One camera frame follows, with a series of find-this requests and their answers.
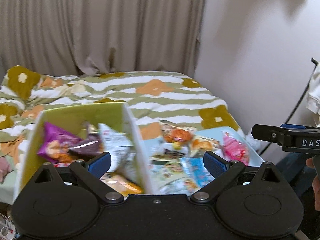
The white orange snack packet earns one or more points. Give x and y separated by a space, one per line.
203 143

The silver white snack packet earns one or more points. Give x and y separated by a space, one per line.
117 147

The beige curtain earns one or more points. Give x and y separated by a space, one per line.
100 25

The orange striped snack packet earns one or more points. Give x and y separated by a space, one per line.
178 133

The person's right hand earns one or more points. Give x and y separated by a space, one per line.
317 195

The dark purple snack packet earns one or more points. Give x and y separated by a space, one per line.
87 147

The floral striped duvet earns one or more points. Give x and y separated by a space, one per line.
155 97

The white green snack packet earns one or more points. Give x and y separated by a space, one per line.
172 180

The yellow-green cardboard box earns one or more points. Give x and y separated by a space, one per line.
82 115

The yellow white snack packet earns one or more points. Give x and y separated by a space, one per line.
120 183

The pink snack packet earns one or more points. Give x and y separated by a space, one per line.
236 148

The beige snack packet black letters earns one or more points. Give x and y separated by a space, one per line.
167 156

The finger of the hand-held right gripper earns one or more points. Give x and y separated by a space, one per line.
266 133
289 126

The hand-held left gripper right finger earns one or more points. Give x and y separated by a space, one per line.
215 164

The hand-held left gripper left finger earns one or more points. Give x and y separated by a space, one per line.
100 165

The white cloth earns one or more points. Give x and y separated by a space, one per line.
314 97

